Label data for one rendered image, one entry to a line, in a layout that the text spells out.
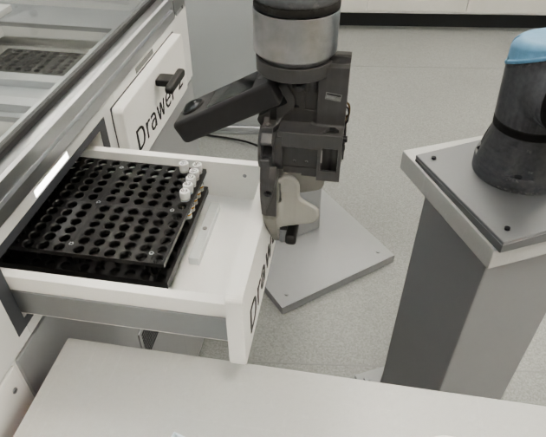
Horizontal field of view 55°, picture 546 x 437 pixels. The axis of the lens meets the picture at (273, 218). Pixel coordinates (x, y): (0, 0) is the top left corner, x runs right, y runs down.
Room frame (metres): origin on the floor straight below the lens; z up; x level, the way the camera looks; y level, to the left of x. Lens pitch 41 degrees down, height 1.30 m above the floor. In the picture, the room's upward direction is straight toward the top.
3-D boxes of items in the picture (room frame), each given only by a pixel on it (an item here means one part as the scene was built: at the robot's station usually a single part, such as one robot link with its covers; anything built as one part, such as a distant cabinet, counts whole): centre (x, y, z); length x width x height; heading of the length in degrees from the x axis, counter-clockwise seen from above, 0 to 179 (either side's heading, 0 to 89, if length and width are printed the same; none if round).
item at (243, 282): (0.47, 0.01, 0.87); 0.29 x 0.02 x 0.11; 171
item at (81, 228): (0.50, 0.21, 0.87); 0.22 x 0.18 x 0.06; 81
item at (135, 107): (0.82, 0.20, 0.87); 0.29 x 0.02 x 0.11; 171
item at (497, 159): (0.73, -0.41, 0.83); 0.15 x 0.15 x 0.10
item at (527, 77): (0.73, -0.41, 0.95); 0.13 x 0.12 x 0.14; 21
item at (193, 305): (0.50, 0.22, 0.86); 0.40 x 0.26 x 0.06; 81
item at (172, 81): (0.81, 0.17, 0.91); 0.07 x 0.04 x 0.01; 171
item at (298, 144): (0.46, -0.03, 1.04); 0.09 x 0.08 x 0.12; 81
